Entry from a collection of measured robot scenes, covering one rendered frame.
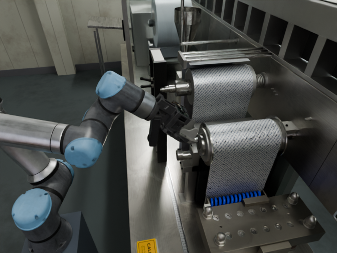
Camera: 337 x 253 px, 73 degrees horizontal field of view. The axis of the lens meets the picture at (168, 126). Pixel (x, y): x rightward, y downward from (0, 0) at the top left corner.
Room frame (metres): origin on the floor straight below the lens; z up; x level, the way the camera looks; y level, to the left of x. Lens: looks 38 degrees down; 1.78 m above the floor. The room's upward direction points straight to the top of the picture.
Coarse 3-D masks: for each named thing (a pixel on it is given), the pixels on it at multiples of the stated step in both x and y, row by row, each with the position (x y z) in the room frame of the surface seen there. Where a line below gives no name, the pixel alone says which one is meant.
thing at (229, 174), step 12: (240, 156) 0.53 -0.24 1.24; (252, 156) 0.54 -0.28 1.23; (264, 156) 0.55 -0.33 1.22; (216, 168) 0.52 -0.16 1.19; (228, 168) 0.53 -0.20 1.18; (240, 168) 0.54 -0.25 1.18; (252, 168) 0.55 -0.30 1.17; (264, 168) 0.55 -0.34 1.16; (216, 180) 0.52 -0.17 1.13; (228, 180) 0.53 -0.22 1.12; (240, 180) 0.54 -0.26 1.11; (252, 180) 0.55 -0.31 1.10; (264, 180) 0.56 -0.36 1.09; (216, 192) 0.52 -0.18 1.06
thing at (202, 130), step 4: (200, 128) 0.61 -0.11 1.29; (204, 128) 0.60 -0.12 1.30; (200, 132) 0.61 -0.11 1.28; (204, 132) 0.57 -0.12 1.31; (280, 132) 0.59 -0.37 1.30; (204, 136) 0.57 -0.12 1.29; (208, 140) 0.55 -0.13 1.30; (208, 144) 0.54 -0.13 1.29; (208, 148) 0.53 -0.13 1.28; (280, 148) 0.57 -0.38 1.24; (208, 152) 0.52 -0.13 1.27; (204, 156) 0.55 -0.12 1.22; (208, 156) 0.52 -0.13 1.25; (204, 160) 0.54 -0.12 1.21; (208, 160) 0.53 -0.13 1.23
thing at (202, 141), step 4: (200, 136) 0.58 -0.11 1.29; (200, 140) 0.57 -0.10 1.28; (204, 140) 0.56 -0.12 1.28; (196, 144) 0.60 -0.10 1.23; (200, 144) 0.56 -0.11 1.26; (204, 144) 0.55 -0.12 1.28; (200, 148) 0.57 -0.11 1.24; (204, 148) 0.54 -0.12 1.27; (200, 152) 0.56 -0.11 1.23; (204, 152) 0.54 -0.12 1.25
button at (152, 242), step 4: (144, 240) 0.41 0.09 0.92; (148, 240) 0.41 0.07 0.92; (152, 240) 0.41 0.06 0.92; (140, 244) 0.39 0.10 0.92; (144, 244) 0.39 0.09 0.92; (148, 244) 0.39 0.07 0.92; (152, 244) 0.39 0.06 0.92; (140, 248) 0.38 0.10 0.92; (144, 248) 0.38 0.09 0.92; (148, 248) 0.38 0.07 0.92; (152, 248) 0.38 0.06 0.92; (156, 248) 0.38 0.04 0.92; (140, 252) 0.37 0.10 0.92; (144, 252) 0.37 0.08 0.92; (148, 252) 0.37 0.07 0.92; (152, 252) 0.37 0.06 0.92; (156, 252) 0.37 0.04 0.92
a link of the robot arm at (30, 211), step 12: (36, 192) 0.47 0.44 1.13; (48, 192) 0.48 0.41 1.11; (24, 204) 0.43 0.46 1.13; (36, 204) 0.43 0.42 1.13; (48, 204) 0.43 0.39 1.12; (60, 204) 0.48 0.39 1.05; (12, 216) 0.39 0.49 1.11; (24, 216) 0.39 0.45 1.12; (36, 216) 0.39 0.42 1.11; (48, 216) 0.41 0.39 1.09; (24, 228) 0.37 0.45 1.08; (36, 228) 0.38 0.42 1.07; (48, 228) 0.39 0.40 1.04; (36, 240) 0.37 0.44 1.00
